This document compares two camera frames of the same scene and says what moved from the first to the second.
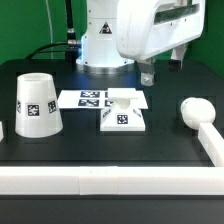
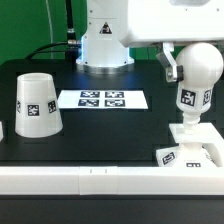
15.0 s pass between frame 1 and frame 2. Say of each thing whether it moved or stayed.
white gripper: moved
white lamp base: moved
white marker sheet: stayed
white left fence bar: stayed
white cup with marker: stayed
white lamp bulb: moved
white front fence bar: stayed
